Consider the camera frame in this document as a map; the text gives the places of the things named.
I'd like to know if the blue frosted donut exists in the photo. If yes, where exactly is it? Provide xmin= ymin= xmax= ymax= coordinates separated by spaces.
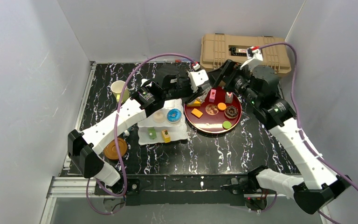
xmin=166 ymin=108 xmax=182 ymax=124

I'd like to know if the beige round macaron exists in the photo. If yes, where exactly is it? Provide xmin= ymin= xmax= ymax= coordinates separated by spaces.
xmin=152 ymin=111 xmax=166 ymax=123

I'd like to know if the white three-tier cake stand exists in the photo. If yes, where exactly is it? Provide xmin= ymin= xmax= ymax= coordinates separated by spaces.
xmin=137 ymin=99 xmax=189 ymax=146

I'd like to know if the green swirl roll cake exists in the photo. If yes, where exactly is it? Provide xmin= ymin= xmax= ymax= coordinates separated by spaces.
xmin=148 ymin=127 xmax=157 ymax=140

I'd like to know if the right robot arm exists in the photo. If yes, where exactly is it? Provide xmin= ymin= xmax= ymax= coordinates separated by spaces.
xmin=207 ymin=60 xmax=350 ymax=214

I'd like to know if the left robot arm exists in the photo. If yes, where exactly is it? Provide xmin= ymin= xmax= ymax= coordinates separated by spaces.
xmin=68 ymin=64 xmax=211 ymax=189

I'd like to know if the triangular sandwich cake slice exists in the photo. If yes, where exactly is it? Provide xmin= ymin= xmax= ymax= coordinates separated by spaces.
xmin=196 ymin=95 xmax=206 ymax=105

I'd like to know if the orange rectangular biscuit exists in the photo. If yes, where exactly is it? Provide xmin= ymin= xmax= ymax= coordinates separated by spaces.
xmin=191 ymin=108 xmax=203 ymax=119

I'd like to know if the strawberry cream cake slice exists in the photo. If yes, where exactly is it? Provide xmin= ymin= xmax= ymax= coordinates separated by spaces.
xmin=225 ymin=92 xmax=234 ymax=104

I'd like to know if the pink cake block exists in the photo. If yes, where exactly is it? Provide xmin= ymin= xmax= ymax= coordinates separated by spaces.
xmin=209 ymin=89 xmax=216 ymax=103

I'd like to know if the brown round cookie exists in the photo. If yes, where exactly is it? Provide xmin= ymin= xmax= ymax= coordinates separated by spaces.
xmin=205 ymin=104 xmax=219 ymax=116

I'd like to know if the orange round cookie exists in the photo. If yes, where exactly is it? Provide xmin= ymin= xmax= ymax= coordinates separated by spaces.
xmin=217 ymin=103 xmax=227 ymax=111

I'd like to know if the chocolate donut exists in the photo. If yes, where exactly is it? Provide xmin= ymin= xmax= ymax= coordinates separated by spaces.
xmin=224 ymin=105 xmax=239 ymax=119

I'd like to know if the red round tray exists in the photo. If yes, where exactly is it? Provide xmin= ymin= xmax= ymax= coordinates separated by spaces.
xmin=184 ymin=87 xmax=242 ymax=134

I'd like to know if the tan plastic toolbox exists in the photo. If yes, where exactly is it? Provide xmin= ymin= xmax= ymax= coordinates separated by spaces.
xmin=200 ymin=34 xmax=291 ymax=77

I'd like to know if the green round cookie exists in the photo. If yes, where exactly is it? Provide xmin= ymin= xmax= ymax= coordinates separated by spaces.
xmin=222 ymin=120 xmax=232 ymax=130

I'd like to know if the yellow-green cup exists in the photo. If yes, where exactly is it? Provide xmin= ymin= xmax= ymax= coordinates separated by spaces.
xmin=110 ymin=80 xmax=130 ymax=104

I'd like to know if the brown wooden coaster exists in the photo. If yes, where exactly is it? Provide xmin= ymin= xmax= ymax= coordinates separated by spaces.
xmin=103 ymin=138 xmax=128 ymax=160

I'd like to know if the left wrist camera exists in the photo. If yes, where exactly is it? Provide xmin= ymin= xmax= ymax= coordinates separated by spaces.
xmin=187 ymin=63 xmax=211 ymax=93

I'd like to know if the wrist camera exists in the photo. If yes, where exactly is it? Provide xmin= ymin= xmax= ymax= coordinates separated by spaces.
xmin=240 ymin=46 xmax=263 ymax=71
xmin=187 ymin=63 xmax=211 ymax=93

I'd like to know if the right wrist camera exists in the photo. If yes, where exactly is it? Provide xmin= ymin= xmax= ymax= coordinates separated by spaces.
xmin=240 ymin=46 xmax=263 ymax=71

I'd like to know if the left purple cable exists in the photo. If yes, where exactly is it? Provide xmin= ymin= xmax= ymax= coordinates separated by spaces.
xmin=85 ymin=52 xmax=198 ymax=216

